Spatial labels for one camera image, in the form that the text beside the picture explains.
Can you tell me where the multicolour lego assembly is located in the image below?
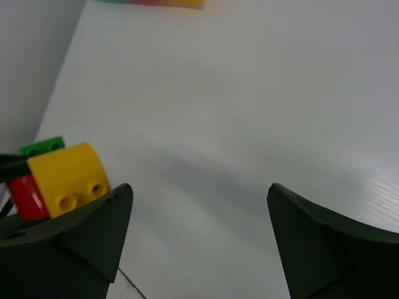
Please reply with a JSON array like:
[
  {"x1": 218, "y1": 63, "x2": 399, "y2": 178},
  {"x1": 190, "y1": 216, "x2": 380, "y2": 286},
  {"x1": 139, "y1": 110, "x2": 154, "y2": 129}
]
[{"x1": 1, "y1": 136, "x2": 110, "y2": 222}]

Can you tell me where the yellow plastic bin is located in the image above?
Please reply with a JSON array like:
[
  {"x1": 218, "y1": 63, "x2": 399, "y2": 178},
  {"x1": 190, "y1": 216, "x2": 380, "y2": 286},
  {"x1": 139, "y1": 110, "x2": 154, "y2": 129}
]
[{"x1": 158, "y1": 0, "x2": 205, "y2": 9}]

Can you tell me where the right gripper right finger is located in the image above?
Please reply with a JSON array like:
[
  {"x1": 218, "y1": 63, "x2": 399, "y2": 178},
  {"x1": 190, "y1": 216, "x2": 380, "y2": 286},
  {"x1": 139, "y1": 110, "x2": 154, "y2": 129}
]
[{"x1": 267, "y1": 183, "x2": 398, "y2": 298}]

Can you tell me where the red plastic bin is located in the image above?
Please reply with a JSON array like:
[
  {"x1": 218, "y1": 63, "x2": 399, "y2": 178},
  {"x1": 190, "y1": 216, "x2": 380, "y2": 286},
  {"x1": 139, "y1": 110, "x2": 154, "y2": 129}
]
[{"x1": 129, "y1": 0, "x2": 161, "y2": 6}]

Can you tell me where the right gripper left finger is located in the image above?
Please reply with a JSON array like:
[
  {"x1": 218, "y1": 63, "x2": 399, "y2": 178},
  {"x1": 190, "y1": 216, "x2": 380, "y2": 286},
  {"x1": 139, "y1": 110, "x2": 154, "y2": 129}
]
[{"x1": 1, "y1": 183, "x2": 133, "y2": 298}]

